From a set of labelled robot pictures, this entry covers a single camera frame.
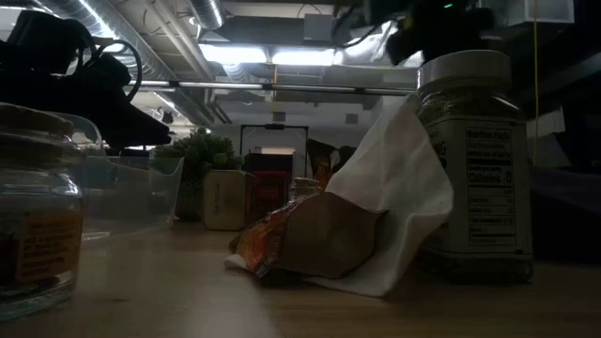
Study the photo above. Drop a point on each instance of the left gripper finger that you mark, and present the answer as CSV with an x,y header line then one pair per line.
x,y
136,129

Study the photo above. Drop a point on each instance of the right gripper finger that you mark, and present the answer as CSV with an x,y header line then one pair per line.
x,y
404,49

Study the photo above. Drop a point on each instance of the red spice tin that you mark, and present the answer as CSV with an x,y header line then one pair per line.
x,y
270,192
225,199

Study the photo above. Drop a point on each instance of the white cloth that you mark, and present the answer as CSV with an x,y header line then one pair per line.
x,y
399,178

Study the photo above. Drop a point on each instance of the large white-lid spice jar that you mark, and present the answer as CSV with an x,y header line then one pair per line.
x,y
488,188

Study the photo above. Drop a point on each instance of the large orange spice packet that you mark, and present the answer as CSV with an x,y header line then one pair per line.
x,y
324,235

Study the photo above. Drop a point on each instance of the clear plastic bin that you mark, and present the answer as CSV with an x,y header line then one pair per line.
x,y
141,197

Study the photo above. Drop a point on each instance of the green artificial succulent plant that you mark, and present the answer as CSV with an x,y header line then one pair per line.
x,y
202,150

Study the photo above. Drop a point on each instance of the grey ceiling junction box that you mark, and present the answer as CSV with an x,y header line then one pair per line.
x,y
318,27

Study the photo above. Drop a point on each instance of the white ceiling box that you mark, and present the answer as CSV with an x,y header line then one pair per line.
x,y
540,11

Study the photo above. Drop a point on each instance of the horizontal metal crossbar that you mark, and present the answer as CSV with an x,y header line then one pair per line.
x,y
220,85

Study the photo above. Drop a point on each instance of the ceiling light panel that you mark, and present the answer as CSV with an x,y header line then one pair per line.
x,y
303,57
232,54

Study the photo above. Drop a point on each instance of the large silver ventilation duct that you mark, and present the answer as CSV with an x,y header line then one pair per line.
x,y
141,56

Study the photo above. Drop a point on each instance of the small silver ventilation duct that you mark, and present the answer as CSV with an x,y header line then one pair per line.
x,y
206,11

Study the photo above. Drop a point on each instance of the black rectangular frame stand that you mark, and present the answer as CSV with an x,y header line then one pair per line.
x,y
274,127

